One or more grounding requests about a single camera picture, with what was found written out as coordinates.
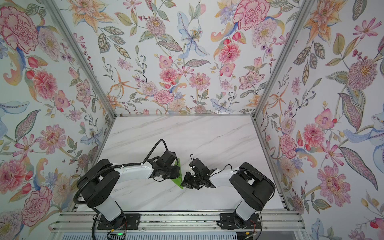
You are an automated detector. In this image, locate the right aluminium corner post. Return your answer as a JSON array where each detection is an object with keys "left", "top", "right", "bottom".
[{"left": 253, "top": 0, "right": 314, "bottom": 120}]

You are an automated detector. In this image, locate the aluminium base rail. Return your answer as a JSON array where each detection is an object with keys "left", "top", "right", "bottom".
[{"left": 48, "top": 211, "right": 305, "bottom": 233}]

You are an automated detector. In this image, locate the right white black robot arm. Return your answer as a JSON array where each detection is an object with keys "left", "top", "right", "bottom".
[{"left": 181, "top": 159, "right": 276, "bottom": 222}]

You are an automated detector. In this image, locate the left black corrugated cable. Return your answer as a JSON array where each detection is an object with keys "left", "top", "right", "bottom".
[{"left": 141, "top": 138, "right": 169, "bottom": 164}]

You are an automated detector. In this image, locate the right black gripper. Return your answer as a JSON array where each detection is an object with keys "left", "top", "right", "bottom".
[{"left": 180, "top": 172, "right": 203, "bottom": 190}]

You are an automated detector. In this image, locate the aluminium corner post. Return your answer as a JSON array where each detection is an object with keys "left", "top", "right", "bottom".
[
  {"left": 42, "top": 0, "right": 117, "bottom": 120},
  {"left": 253, "top": 0, "right": 314, "bottom": 120}
]

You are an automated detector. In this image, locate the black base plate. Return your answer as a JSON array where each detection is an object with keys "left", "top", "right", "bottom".
[
  {"left": 97, "top": 214, "right": 141, "bottom": 231},
  {"left": 217, "top": 213, "right": 262, "bottom": 231}
]

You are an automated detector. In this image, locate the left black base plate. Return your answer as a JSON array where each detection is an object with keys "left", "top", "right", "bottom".
[{"left": 97, "top": 214, "right": 141, "bottom": 231}]

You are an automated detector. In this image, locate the green square paper sheet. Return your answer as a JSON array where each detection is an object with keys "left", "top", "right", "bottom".
[{"left": 171, "top": 158, "right": 183, "bottom": 189}]

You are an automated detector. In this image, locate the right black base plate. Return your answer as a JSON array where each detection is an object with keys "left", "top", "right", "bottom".
[{"left": 217, "top": 213, "right": 262, "bottom": 231}]

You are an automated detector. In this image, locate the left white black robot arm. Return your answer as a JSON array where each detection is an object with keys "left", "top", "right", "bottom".
[{"left": 73, "top": 150, "right": 180, "bottom": 222}]

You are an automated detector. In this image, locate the left aluminium corner post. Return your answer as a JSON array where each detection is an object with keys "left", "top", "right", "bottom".
[{"left": 42, "top": 0, "right": 117, "bottom": 120}]

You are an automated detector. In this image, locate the white perforated cable tray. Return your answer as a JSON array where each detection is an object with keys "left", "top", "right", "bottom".
[{"left": 59, "top": 232, "right": 241, "bottom": 240}]

